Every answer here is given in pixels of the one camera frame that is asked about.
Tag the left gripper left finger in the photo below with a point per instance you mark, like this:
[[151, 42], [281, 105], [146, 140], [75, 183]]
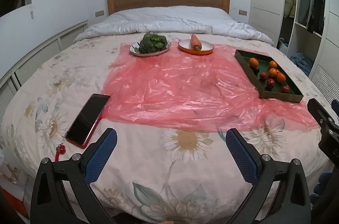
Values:
[[50, 202]]

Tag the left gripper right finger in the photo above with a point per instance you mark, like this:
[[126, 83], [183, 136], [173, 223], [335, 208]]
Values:
[[291, 202]]

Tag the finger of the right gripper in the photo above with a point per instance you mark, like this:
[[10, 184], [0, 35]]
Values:
[[322, 117], [335, 105]]

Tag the small orange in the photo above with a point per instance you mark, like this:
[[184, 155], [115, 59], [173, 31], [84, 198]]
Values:
[[272, 65], [280, 78], [272, 72]]

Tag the red fruit pair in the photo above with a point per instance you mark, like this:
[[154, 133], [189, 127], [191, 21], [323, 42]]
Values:
[[270, 83]]

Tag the large orange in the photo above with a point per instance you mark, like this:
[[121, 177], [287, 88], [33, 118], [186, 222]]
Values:
[[253, 62]]

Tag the dark plum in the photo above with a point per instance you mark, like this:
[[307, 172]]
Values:
[[255, 70]]

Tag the blue folded blanket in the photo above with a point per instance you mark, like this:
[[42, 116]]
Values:
[[303, 62]]

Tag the red tassel charm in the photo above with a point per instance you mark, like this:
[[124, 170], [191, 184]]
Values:
[[60, 150]]

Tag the green rectangular tray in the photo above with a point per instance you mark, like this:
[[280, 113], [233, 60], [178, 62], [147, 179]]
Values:
[[295, 95]]

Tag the black smartphone red case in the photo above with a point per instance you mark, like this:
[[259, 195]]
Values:
[[86, 121]]

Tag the hanging clothes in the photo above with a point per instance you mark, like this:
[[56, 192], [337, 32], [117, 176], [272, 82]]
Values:
[[310, 13]]

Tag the pink plastic sheet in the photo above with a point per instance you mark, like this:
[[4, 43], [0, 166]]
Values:
[[194, 93]]

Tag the white radiator cover cabinet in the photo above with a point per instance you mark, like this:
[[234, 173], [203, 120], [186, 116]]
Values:
[[26, 66]]

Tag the orange carrot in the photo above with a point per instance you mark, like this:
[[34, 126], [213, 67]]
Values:
[[195, 43]]

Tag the orange rimmed white plate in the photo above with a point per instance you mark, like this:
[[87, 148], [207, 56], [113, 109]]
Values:
[[185, 46]]

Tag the white duvet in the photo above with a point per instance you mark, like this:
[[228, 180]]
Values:
[[182, 19]]

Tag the white patterned plate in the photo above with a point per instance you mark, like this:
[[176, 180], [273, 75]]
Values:
[[134, 49]]

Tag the green leafy vegetable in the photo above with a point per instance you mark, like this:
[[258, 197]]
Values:
[[152, 43]]

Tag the right wall socket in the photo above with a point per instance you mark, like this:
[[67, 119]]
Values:
[[242, 12]]

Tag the wall socket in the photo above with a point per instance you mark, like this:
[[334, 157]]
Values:
[[99, 13], [242, 12]]

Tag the left wall socket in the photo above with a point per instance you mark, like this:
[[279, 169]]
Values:
[[99, 13]]

